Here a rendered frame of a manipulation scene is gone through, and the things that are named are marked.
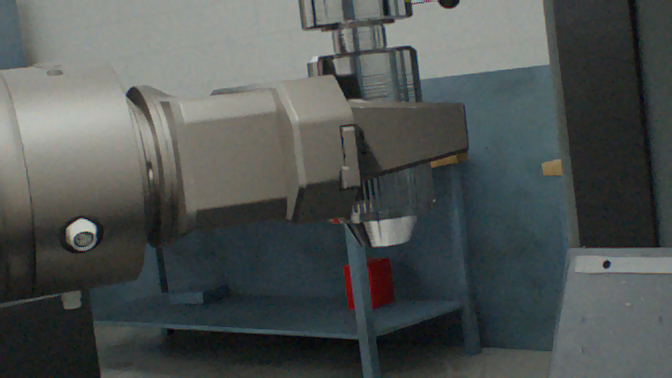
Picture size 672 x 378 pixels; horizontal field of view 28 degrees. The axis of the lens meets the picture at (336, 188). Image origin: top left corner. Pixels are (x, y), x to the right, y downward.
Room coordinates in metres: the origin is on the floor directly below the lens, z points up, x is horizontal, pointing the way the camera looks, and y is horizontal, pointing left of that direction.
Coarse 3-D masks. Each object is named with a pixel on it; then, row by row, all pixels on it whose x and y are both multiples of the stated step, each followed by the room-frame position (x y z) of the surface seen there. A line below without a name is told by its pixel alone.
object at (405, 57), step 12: (384, 48) 0.55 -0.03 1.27; (396, 48) 0.56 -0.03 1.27; (408, 48) 0.56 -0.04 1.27; (312, 60) 0.56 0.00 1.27; (324, 60) 0.56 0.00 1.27; (336, 60) 0.55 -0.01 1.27; (348, 60) 0.55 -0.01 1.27; (360, 60) 0.55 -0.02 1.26; (372, 60) 0.55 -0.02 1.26; (384, 60) 0.55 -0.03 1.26; (396, 60) 0.55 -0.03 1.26; (408, 60) 0.56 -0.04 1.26; (312, 72) 0.56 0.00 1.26; (324, 72) 0.56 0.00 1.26; (336, 72) 0.55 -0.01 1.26; (348, 72) 0.55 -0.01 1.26; (360, 72) 0.55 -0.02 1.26; (372, 72) 0.55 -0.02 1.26
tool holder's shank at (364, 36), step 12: (348, 24) 0.56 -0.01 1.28; (360, 24) 0.56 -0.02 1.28; (372, 24) 0.56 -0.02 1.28; (384, 24) 0.57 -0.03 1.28; (336, 36) 0.57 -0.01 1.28; (348, 36) 0.56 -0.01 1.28; (360, 36) 0.56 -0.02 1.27; (372, 36) 0.56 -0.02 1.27; (384, 36) 0.57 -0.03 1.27; (336, 48) 0.57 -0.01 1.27; (348, 48) 0.56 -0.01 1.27; (360, 48) 0.56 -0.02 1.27; (372, 48) 0.56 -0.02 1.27
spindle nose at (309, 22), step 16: (304, 0) 0.56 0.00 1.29; (320, 0) 0.55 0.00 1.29; (336, 0) 0.55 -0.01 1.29; (352, 0) 0.55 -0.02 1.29; (368, 0) 0.55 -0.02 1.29; (384, 0) 0.55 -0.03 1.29; (400, 0) 0.56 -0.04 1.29; (304, 16) 0.56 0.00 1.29; (320, 16) 0.55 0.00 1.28; (336, 16) 0.55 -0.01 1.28; (352, 16) 0.55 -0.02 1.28; (368, 16) 0.55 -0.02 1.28; (384, 16) 0.55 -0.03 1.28; (400, 16) 0.56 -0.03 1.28
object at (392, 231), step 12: (348, 228) 0.57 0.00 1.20; (360, 228) 0.56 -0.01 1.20; (372, 228) 0.56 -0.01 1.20; (384, 228) 0.56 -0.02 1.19; (396, 228) 0.56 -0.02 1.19; (408, 228) 0.56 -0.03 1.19; (360, 240) 0.57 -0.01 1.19; (372, 240) 0.56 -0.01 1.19; (384, 240) 0.56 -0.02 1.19; (396, 240) 0.56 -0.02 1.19; (408, 240) 0.57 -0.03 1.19
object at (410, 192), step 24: (384, 72) 0.55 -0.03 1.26; (408, 72) 0.56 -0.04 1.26; (360, 96) 0.55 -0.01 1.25; (384, 96) 0.55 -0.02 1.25; (408, 96) 0.56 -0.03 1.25; (408, 168) 0.55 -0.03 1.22; (360, 192) 0.55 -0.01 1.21; (384, 192) 0.55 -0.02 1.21; (408, 192) 0.55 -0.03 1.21; (432, 192) 0.57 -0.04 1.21; (360, 216) 0.55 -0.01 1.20; (384, 216) 0.55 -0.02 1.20; (408, 216) 0.55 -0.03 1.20
